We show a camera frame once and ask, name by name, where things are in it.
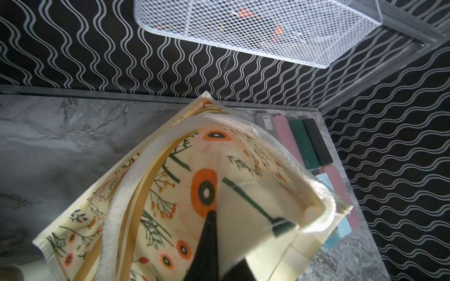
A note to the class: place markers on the cream canvas tote bag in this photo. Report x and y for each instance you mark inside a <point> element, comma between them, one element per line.
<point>143,219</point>

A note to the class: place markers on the black pencil case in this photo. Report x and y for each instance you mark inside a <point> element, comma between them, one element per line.
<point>322,153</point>

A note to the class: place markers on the white wire mesh basket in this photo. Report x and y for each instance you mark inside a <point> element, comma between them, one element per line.
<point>307,32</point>

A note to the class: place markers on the aluminium frame corner post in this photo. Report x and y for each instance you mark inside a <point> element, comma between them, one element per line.
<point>402,60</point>

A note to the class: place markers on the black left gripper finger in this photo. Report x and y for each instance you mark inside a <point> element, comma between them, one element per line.
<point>205,265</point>

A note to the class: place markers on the dark green pencil case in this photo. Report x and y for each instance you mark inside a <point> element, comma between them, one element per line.
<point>304,144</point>

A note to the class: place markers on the translucent green pencil case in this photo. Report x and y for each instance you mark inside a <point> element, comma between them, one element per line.
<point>332,240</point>

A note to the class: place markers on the translucent grey pencil case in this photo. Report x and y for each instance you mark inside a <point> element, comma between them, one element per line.
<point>265,120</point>

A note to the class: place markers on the light blue pencil case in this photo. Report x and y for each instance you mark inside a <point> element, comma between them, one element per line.
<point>340,222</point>

